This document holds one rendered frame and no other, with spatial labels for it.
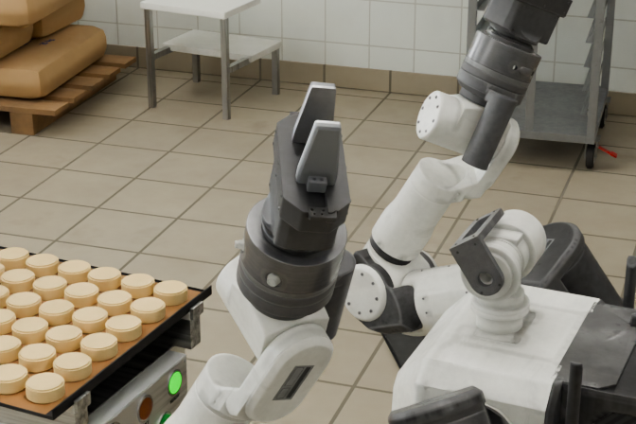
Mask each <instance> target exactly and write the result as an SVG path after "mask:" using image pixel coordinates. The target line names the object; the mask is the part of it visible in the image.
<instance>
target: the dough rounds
mask: <svg viewBox="0 0 636 424"><path fill-rule="evenodd" d="M199 293H201V292H200V291H193V290H188V289H187V285H186V284H185V283H183V282H181V281H176V280H168V281H163V282H160V283H156V282H154V278H153V277H152V276H150V275H148V274H130V275H127V276H126V275H121V272H120V271H119V270H118V269H116V268H113V267H100V268H96V269H91V265H90V264H89V263H88V262H86V261H83V260H69V261H65V262H59V259H58V258H57V257H56V256H54V255H51V254H38V255H34V256H30V255H29V252H28V250H26V249H24V248H20V247H11V248H6V249H3V250H2V249H0V402H2V403H6V404H9V405H12V406H16V407H20V408H24V409H27V410H30V411H34V412H37V413H41V414H45V415H46V414H47V413H48V412H50V411H51V410H52V409H53V408H55V407H56V406H57V405H58V404H60V403H61V402H62V401H64V400H65V399H66V398H68V397H69V396H70V395H71V394H73V393H74V392H75V391H76V390H78V389H79V388H80V387H81V386H82V385H83V384H84V383H86V382H87V381H88V380H90V379H91V378H92V377H94V376H95V375H96V374H97V373H99V372H100V371H101V370H102V369H104V368H105V367H106V366H108V365H109V364H110V363H111V362H113V361H114V360H115V359H117V358H118V357H119V356H121V355H122V354H123V353H124V352H126V351H127V350H128V349H129V348H131V347H132V346H133V345H135V344H136V343H137V342H139V341H140V340H141V339H142V338H144V337H145V336H146V335H148V334H149V333H150V332H151V331H153V330H154V329H155V328H156V327H158V326H159V325H161V324H162V323H163V322H164V321H166V320H167V318H168V317H170V316H171V315H172V314H174V313H175V312H176V311H177V310H179V309H180V308H181V307H183V306H184V305H185V304H187V303H188V302H189V301H190V300H192V299H193V298H194V297H195V296H197V295H198V294H199Z"/></svg>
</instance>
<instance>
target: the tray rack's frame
mask: <svg viewBox="0 0 636 424"><path fill-rule="evenodd" d="M477 1H478V0H468V33H467V53H468V49H469V47H470V45H471V43H472V40H473V38H474V36H475V27H476V26H477V10H476V3H477ZM605 8H606V0H596V13H595V25H594V37H593V51H592V74H591V88H590V100H589V113H588V116H586V115H580V113H581V110H582V107H583V104H584V101H585V98H586V95H587V93H588V92H582V89H583V86H584V84H572V83H560V82H548V81H536V73H537V70H536V72H535V74H534V76H533V78H532V80H531V82H530V84H529V86H528V88H527V90H526V93H525V95H524V97H523V99H522V101H521V105H519V106H516V108H515V110H514V112H513V114H512V116H511V117H510V118H513V119H515V120H516V121H517V122H518V125H519V128H520V138H528V139H538V140H549V141H559V142H570V143H581V144H586V145H585V153H584V156H585V157H584V160H585V159H586V152H587V144H592V145H594V142H596V147H597V143H598V142H599V141H600V138H601V135H600V134H597V132H598V129H599V125H600V121H601V118H602V114H603V112H604V108H605V104H606V103H607V110H606V120H607V117H608V104H609V103H610V99H611V97H608V90H609V89H605V88H601V86H599V82H600V70H601V58H602V45H603V33H604V21H605ZM596 147H595V155H594V157H595V158H594V161H595V160H596V157H597V148H596Z"/></svg>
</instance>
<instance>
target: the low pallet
mask: <svg viewBox="0 0 636 424"><path fill-rule="evenodd" d="M135 62H136V57H130V56H118V55H107V54H104V56H102V57H101V58H100V59H98V60H97V61H95V62H93V63H92V64H90V65H89V66H88V67H86V68H85V69H83V70H82V71H80V72H79V73H78V74H77V75H76V76H74V77H73V78H71V79H69V80H68V81H67V82H65V83H64V84H62V85H61V86H59V87H58V88H56V89H55V90H54V91H52V92H51V93H49V94H48V95H46V96H45V97H40V98H37V99H32V98H20V97H0V111H4V112H9V115H10V126H11V133H19V134H28V135H35V134H36V133H38V132H39V131H41V130H42V129H44V128H45V127H47V126H48V125H50V124H51V123H53V122H54V121H56V120H57V119H59V118H60V117H61V116H63V115H65V114H66V113H68V112H69V111H71V110H72V109H74V108H75V107H77V106H78V105H79V104H81V103H82V102H83V101H84V100H86V99H87V98H89V97H91V96H92V95H94V94H95V93H96V92H98V91H99V90H101V89H102V88H104V87H105V86H107V85H108V84H110V83H111V82H113V81H114V80H116V75H117V74H118V73H120V68H124V69H126V68H127V67H129V66H130V65H132V64H133V63H135Z"/></svg>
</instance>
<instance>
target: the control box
mask: <svg viewBox="0 0 636 424"><path fill-rule="evenodd" d="M176 372H179V373H180V374H181V377H182V381H181V386H180V388H179V390H178V391H177V392H176V393H175V394H172V393H171V392H170V389H169V385H170V381H171V378H172V376H173V375H174V374H175V373H176ZM186 395H187V372H186V354H184V353H179V352H175V351H171V350H169V351H167V352H166V353H165V354H164V355H163V356H161V357H160V358H159V359H158V360H156V361H155V362H154V363H153V364H151V365H150V366H149V367H148V368H147V369H145V370H144V371H143V372H142V373H140V374H139V375H138V376H137V377H136V378H134V379H133V380H132V381H131V382H129V383H128V384H127V385H126V386H124V387H123V388H122V389H121V390H120V391H118V392H117V393H116V394H115V395H114V396H112V397H111V398H110V399H108V400H107V401H106V402H105V403H104V404H102V405H101V406H100V407H99V408H98V409H96V410H95V411H94V412H93V413H91V414H90V415H89V416H88V424H161V422H162V420H163V418H164V416H165V415H166V414H170V415H172V414H173V413H174V412H175V411H176V410H177V409H178V408H179V406H180V405H181V403H182V401H183V400H184V398H185V397H186ZM145 398H150V399H151V401H152V408H151V412H150V415H149V417H148V418H147V419H145V420H142V419H141V418H140V407H141V404H142V402H143V400H144V399H145Z"/></svg>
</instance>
